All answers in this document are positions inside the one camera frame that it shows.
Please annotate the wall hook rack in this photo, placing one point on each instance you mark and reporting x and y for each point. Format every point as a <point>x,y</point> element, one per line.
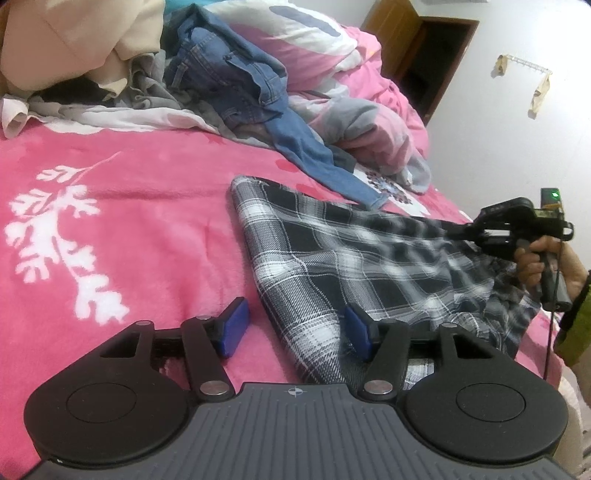
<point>541,94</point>

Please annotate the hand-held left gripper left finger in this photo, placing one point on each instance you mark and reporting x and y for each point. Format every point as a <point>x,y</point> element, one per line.
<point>233,327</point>

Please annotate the beige garment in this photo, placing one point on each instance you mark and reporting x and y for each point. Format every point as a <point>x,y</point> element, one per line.
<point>69,41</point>

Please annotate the person's right forearm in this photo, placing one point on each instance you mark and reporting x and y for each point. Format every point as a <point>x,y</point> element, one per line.
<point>577,332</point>

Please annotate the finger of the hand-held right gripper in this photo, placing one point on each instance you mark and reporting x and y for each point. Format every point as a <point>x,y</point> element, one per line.
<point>485,243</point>
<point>466,227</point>

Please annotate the brown wooden door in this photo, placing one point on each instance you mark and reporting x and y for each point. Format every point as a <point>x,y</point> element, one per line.
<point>438,60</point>

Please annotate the light grey garment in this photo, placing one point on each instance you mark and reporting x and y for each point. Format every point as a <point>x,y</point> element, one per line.
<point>143,83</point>

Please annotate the white fleece clothing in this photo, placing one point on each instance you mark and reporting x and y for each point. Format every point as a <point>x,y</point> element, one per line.
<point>577,415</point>

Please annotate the pink floral fleece blanket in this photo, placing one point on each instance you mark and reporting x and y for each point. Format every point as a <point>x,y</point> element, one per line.
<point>138,207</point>

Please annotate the black white plaid pants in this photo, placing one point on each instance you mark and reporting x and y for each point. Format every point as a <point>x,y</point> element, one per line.
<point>346,258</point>

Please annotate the dark grey cloth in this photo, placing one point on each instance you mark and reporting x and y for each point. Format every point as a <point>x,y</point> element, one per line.
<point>344,159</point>

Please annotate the white cloth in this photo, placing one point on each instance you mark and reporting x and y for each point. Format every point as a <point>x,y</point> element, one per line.
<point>115,117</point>

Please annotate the teal garment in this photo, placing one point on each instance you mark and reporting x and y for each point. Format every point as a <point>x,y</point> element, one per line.
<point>178,4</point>

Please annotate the pink grey floral quilt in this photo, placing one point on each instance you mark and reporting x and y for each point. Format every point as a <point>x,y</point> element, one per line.
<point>360,92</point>

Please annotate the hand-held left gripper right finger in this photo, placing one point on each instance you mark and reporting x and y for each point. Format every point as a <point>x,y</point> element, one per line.
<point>358,334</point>

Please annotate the blue jeans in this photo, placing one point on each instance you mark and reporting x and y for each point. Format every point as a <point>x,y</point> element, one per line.
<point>286,134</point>

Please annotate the person's right hand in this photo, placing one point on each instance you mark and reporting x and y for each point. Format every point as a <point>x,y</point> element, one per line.
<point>526,270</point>

